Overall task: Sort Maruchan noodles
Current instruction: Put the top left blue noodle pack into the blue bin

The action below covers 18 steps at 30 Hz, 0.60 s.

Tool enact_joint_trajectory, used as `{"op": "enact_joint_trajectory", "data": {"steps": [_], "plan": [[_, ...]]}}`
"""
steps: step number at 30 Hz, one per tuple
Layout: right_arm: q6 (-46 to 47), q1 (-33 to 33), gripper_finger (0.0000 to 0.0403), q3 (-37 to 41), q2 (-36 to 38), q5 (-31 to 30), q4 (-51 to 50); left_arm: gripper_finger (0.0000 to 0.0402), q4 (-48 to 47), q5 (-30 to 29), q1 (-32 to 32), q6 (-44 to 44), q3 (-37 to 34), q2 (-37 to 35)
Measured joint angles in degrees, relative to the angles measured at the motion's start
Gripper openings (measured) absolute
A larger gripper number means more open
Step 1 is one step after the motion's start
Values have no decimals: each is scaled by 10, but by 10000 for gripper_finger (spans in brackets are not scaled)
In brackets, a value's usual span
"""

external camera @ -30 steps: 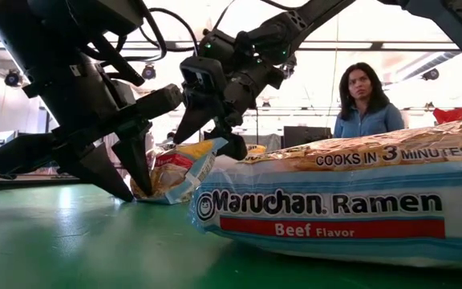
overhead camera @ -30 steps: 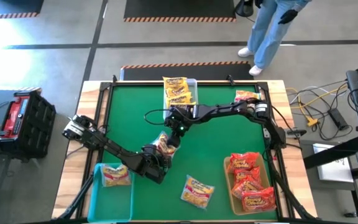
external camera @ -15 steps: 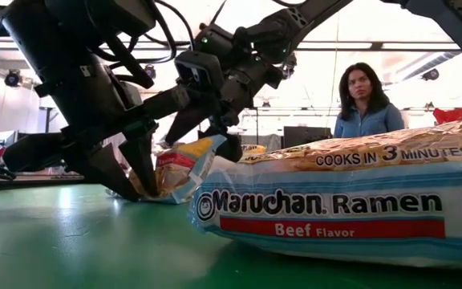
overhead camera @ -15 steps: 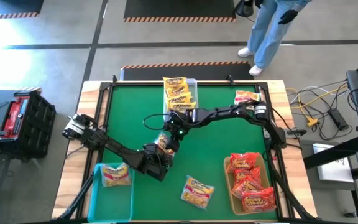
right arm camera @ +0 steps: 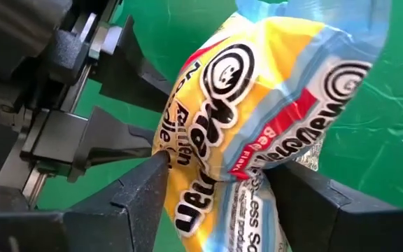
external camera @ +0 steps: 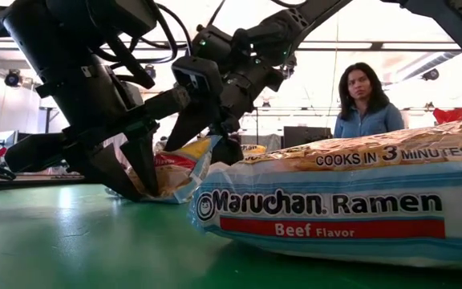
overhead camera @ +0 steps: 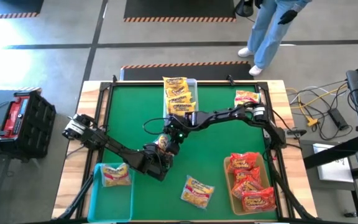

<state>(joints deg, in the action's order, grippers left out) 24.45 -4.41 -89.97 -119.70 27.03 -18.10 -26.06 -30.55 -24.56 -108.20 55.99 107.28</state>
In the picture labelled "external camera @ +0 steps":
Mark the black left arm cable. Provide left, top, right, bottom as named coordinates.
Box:
left=94, top=0, right=194, bottom=88

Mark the silver ceiling pipe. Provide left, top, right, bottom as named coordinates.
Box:
left=399, top=50, right=462, bottom=83

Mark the spicy chicken noodle packet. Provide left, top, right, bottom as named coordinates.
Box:
left=432, top=107, right=462, bottom=125

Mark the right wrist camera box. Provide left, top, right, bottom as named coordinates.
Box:
left=171, top=55, right=225, bottom=98

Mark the creamy chicken ramen packet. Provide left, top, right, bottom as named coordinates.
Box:
left=241, top=143, right=268, bottom=157

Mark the person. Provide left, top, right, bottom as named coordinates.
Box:
left=333, top=61, right=407, bottom=140

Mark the Maruchan beef ramen packet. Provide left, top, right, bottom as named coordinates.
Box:
left=188, top=119, right=462, bottom=269
left=106, top=134, right=223, bottom=205

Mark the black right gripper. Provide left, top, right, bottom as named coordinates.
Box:
left=164, top=26, right=284, bottom=165

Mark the black ceiling spotlight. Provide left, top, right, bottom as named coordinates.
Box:
left=4, top=68, right=22, bottom=88
left=422, top=67, right=440, bottom=82

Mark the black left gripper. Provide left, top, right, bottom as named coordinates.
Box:
left=5, top=63, right=160, bottom=201

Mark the black horizontal pipe rail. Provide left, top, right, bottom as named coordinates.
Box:
left=250, top=104, right=462, bottom=112

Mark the black monitor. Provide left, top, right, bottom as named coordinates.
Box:
left=282, top=125, right=334, bottom=149

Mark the green table mat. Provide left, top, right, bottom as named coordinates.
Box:
left=0, top=183, right=462, bottom=289

